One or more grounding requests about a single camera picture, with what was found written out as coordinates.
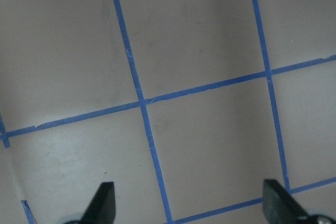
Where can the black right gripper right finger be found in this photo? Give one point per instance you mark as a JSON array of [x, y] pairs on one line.
[[279, 206]]

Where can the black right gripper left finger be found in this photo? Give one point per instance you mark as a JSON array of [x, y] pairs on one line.
[[102, 208]]

